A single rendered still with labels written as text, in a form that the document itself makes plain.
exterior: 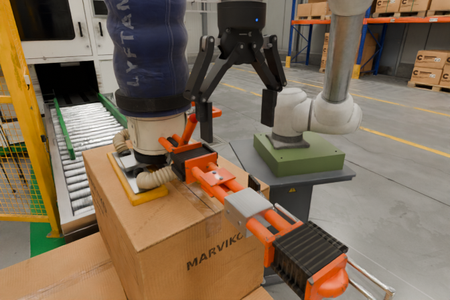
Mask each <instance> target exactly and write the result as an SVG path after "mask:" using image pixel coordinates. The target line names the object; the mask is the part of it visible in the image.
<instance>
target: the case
mask: <svg viewBox="0 0 450 300"><path fill-rule="evenodd" d="M111 151H116V149H115V147H114V145H113V144H111V145H106V146H103V147H98V148H95V149H89V150H86V151H82V157H83V160H84V166H85V170H86V174H87V178H88V183H89V187H90V193H91V196H92V201H93V204H94V210H95V213H96V219H97V222H98V227H99V230H100V235H101V236H102V239H103V241H104V244H105V246H106V249H107V250H108V253H109V255H110V258H111V260H112V263H113V265H114V267H115V269H116V272H117V274H118V276H119V279H120V281H121V284H122V286H123V289H124V290H125V293H126V295H127V298H128V300H241V299H242V298H243V297H244V296H246V295H247V294H248V293H250V292H251V291H252V290H253V289H255V288H256V287H257V286H259V285H260V284H261V283H262V282H263V273H264V256H265V245H264V244H263V243H262V242H261V241H260V240H259V239H258V238H257V237H256V236H255V235H252V236H249V237H248V238H245V237H244V236H243V235H242V234H241V233H240V232H239V231H238V230H237V229H236V228H235V227H234V226H233V225H232V224H231V223H230V222H229V221H228V219H227V218H226V217H225V216H224V205H223V204H222V203H220V202H219V201H218V200H217V199H216V198H215V197H213V198H211V197H210V196H209V195H208V194H207V193H206V192H205V191H204V190H203V189H202V188H201V187H200V186H201V185H202V184H201V183H199V184H197V183H196V182H192V183H189V184H187V183H186V179H185V181H184V182H182V181H181V180H177V179H176V178H175V179H173V180H172V181H169V182H166V183H164V185H165V187H166V188H167V189H168V194H167V195H166V196H163V197H160V198H157V199H154V200H151V201H149V202H145V203H143V204H139V205H137V206H132V204H131V202H130V200H129V198H128V196H127V194H126V192H125V190H124V188H123V187H122V185H121V183H120V181H119V179H118V177H117V175H116V173H115V171H114V169H113V167H112V165H111V164H110V161H109V160H108V157H107V153H108V152H111ZM217 160H218V163H217V164H218V165H219V166H220V167H224V168H225V169H227V170H228V171H229V172H230V173H231V174H233V175H234V176H236V178H235V179H234V180H236V181H237V182H238V183H239V184H240V185H242V186H243V187H244V188H248V174H249V173H247V172H245V171H244V170H243V169H241V168H239V167H237V166H236V165H235V164H233V163H231V162H229V161H228V160H226V159H225V158H223V157H221V156H219V155H218V158H217Z"/></svg>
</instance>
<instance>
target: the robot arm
mask: <svg viewBox="0 0 450 300"><path fill-rule="evenodd" d="M327 1H328V5H329V8H330V10H331V23H330V30H329V41H328V48H327V59H326V65H325V77H324V83H323V91H322V92H320V93H319V94H318V95H317V98H316V100H312V99H310V98H307V94H306V93H305V92H304V91H303V90H301V89H299V88H285V89H283V87H285V86H286V85H287V80H286V78H285V73H284V70H283V66H282V63H281V59H280V56H279V52H278V49H277V36H276V35H263V34H262V30H263V28H264V27H265V22H266V9H267V4H266V3H264V2H263V0H221V3H217V14H218V29H219V34H218V37H213V36H210V35H203V36H201V38H200V50H199V53H198V56H197V58H196V61H195V63H194V67H193V68H192V72H191V74H190V77H189V79H188V82H187V84H186V86H185V90H184V92H183V97H184V98H186V99H188V100H190V101H192V102H193V101H194V102H195V107H196V120H197V121H198V122H200V138H201V139H203V140H204V141H205V142H207V143H213V127H212V102H210V101H209V100H208V99H209V97H210V96H211V94H212V93H213V91H214V90H215V88H216V87H217V85H218V84H219V82H220V81H221V79H222V77H223V76H224V75H225V73H226V71H227V70H228V69H229V68H231V67H232V65H241V64H251V65H252V67H253V68H254V69H255V71H256V73H257V74H258V75H259V77H260V79H261V80H262V82H263V83H264V85H265V86H266V88H263V90H262V106H261V120H260V123H261V124H263V125H266V126H268V127H272V133H266V135H265V137H266V138H268V139H269V141H270V142H271V143H272V145H273V148H274V149H276V150H279V149H290V148H300V147H305V148H308V147H309V146H310V144H309V143H308V142H307V141H305V140H304V138H303V132H305V131H311V132H315V133H322V134H328V135H345V134H349V133H353V132H354V131H356V130H358V129H359V127H360V124H361V121H362V110H361V108H360V107H359V106H358V105H357V104H356V103H354V102H353V98H352V96H351V95H350V93H349V92H348V90H349V87H350V80H351V77H352V70H353V67H354V61H355V57H356V52H357V49H358V43H359V39H360V34H361V30H362V24H363V20H364V14H365V11H367V9H368V8H369V7H370V6H371V4H372V2H373V0H327ZM217 46H218V48H219V50H220V53H219V55H218V57H217V58H216V59H215V64H214V65H213V66H212V69H211V70H210V71H209V73H208V75H207V76H206V73H207V71H208V68H209V65H210V62H211V60H212V57H213V54H214V51H215V50H216V49H217ZM262 47H263V51H264V53H265V58H266V60H267V64H268V66H267V64H266V63H265V58H264V56H263V55H262V53H261V51H260V49H261V48H262ZM205 76H206V77H205ZM204 78H205V79H204ZM277 92H280V93H279V95H278V96H277Z"/></svg>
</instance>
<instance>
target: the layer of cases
mask: <svg viewBox="0 0 450 300"><path fill-rule="evenodd" d="M0 300H128V298H127V295H126V293H125V290H124V289H123V286H122V284H121V281H120V279H119V276H118V274H117V272H116V269H115V267H114V265H113V262H112V260H111V258H110V255H109V253H108V250H107V249H106V246H105V244H104V241H103V239H102V236H101V235H100V232H97V233H95V234H92V235H90V236H87V237H84V238H81V239H80V240H76V241H74V242H71V243H69V244H66V245H64V246H61V247H58V248H55V249H53V250H50V251H48V252H45V253H43V254H40V255H37V256H35V257H32V258H29V259H27V260H24V261H22V262H19V263H17V264H14V265H11V266H10V267H6V268H4V269H1V270H0ZM241 300H274V299H273V298H272V297H271V296H270V295H269V294H268V292H267V291H266V290H265V289H264V288H263V287H262V286H260V285H259V286H257V287H256V288H255V289H253V290H252V291H251V292H250V293H248V294H247V295H246V296H244V297H243V298H242V299H241Z"/></svg>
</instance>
